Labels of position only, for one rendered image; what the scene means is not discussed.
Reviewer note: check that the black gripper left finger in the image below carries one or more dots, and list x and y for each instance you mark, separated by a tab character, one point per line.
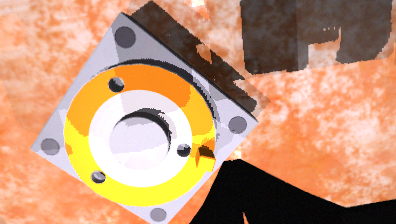
223	204

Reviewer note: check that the yellow and orange round plate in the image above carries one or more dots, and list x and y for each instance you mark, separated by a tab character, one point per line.
96	109

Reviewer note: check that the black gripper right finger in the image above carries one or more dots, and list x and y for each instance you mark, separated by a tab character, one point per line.
268	199

